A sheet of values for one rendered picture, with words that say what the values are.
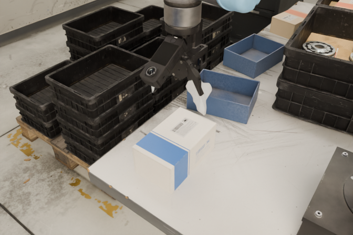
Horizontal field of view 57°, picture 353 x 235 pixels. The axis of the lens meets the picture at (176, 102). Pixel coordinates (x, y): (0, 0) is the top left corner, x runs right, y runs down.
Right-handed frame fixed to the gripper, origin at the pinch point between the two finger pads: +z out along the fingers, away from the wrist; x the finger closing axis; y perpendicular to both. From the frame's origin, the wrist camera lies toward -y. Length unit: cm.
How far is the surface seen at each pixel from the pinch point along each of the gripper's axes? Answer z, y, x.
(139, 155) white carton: 10.7, -9.8, 3.6
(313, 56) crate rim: -4.5, 35.2, -20.2
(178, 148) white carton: 9.3, -3.6, -3.5
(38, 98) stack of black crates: 61, 24, 115
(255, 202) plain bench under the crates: 18.3, 0.2, -23.3
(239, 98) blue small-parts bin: 17.7, 34.8, -0.9
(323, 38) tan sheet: 5, 70, -15
